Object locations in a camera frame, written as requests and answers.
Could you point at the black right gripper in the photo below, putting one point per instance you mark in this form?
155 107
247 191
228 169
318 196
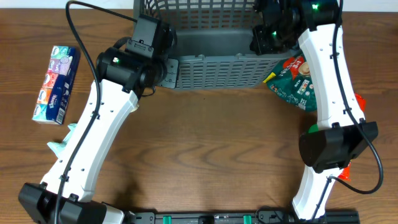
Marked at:
259 42

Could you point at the green coffee sachet bag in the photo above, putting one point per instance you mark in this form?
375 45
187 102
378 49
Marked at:
291 81

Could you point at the blue Kleenex tissue pack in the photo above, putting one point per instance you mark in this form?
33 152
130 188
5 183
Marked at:
52 101

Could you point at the red spaghetti pack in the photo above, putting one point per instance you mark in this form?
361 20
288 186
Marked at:
345 175

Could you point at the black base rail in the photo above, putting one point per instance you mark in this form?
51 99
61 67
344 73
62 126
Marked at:
266 216

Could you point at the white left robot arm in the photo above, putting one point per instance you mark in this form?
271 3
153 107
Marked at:
122 73

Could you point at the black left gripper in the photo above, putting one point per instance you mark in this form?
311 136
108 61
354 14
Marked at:
160 83

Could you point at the green lid jar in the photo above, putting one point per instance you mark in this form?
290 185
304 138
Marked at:
313 129

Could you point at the mint green small packet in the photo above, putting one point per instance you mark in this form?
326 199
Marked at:
58 147

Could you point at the grey plastic mesh basket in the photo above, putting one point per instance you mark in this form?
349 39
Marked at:
213 38

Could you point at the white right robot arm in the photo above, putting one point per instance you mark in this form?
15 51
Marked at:
342 130

